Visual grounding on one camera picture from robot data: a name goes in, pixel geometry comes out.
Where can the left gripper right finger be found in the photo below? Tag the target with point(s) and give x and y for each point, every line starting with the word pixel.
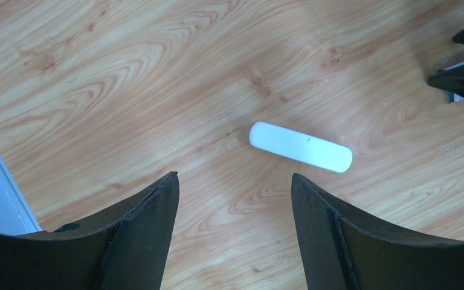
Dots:
pixel 345 247

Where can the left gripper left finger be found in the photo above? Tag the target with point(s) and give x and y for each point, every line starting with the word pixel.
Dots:
pixel 124 246

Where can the white stapler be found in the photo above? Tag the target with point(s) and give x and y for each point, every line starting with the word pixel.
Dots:
pixel 300 147

